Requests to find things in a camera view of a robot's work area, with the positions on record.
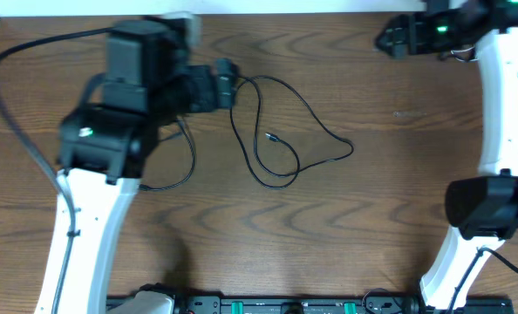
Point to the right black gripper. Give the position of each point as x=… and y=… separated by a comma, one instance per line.
x=411, y=43

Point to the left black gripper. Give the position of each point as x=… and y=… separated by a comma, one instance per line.
x=209, y=97

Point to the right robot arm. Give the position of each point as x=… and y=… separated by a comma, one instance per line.
x=482, y=212

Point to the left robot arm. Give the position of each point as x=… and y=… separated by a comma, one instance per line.
x=105, y=141

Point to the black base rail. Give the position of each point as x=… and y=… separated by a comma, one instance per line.
x=371, y=304

